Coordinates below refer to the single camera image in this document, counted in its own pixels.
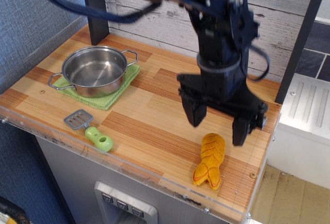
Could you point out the black right support post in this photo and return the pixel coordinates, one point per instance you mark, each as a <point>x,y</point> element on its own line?
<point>306,26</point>

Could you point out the white ribbed cabinet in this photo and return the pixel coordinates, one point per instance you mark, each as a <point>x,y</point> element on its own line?
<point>300,144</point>

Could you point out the yellow object at corner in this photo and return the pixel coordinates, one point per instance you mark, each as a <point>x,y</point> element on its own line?
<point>11,213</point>

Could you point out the green folded cloth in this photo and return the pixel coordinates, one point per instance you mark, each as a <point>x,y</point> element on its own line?
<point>101,99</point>

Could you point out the stainless steel pot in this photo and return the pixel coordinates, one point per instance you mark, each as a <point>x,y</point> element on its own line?
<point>97,66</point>

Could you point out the black left support post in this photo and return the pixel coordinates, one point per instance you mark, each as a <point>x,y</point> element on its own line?
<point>98,27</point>

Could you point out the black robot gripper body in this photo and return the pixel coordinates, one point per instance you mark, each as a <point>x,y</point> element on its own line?
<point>226,92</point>

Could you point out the grey spatula green handle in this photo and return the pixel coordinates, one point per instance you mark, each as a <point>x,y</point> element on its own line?
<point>81,119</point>

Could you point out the silver dispenser button panel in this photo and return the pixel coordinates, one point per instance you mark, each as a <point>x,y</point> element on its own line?
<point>119,207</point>

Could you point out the orange plush toy fish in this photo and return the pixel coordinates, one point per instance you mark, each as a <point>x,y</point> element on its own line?
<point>212,156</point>

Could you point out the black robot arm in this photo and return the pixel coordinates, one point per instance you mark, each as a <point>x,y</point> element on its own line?
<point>225,31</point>

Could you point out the black support post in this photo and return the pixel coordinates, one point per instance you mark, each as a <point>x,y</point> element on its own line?
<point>306,26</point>
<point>98,27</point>

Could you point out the clear acrylic table guard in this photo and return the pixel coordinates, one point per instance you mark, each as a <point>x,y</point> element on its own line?
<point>153,157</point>

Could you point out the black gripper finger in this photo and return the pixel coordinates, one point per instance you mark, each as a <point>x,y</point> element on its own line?
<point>194,107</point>
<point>241,128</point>

